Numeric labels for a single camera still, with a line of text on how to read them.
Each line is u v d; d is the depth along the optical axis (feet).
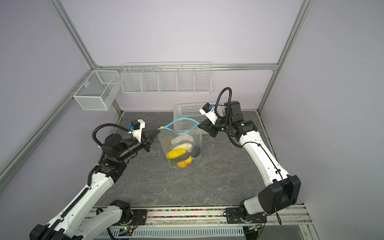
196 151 2.71
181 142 2.85
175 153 2.77
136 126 1.91
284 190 1.32
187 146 2.97
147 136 2.06
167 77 3.21
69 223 1.31
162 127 2.27
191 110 3.80
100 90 3.32
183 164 2.79
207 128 2.04
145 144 2.00
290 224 2.39
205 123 2.15
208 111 2.00
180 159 2.65
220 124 2.07
